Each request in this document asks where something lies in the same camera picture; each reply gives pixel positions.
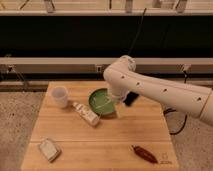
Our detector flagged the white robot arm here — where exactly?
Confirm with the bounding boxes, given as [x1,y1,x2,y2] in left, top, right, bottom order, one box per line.
[103,55,213,126]

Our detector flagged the black smartphone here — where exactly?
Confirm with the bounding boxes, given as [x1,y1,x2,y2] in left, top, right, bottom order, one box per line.
[124,92,139,107]

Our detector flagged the green bowl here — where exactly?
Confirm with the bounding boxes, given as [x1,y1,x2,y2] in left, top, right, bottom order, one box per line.
[88,88,115,116]

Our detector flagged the white plastic bottle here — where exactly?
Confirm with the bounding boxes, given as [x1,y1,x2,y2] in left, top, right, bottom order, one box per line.
[73,102,100,126]

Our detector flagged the brown chili pepper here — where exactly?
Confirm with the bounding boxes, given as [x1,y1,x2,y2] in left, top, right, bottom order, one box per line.
[132,146,158,164]

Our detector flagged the white plastic cup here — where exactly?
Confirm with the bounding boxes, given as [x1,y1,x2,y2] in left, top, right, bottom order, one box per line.
[51,86,68,108]

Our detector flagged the wall power outlet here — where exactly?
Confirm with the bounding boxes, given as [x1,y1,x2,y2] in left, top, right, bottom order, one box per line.
[96,66,102,73]

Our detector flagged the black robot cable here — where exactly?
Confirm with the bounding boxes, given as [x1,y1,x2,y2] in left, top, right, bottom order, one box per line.
[163,107,188,136]

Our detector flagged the black hanging cable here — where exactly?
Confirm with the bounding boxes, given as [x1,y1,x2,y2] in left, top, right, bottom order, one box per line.
[126,7,148,57]

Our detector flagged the left wall outlet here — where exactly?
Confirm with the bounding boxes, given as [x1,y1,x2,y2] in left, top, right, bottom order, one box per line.
[7,66,15,73]

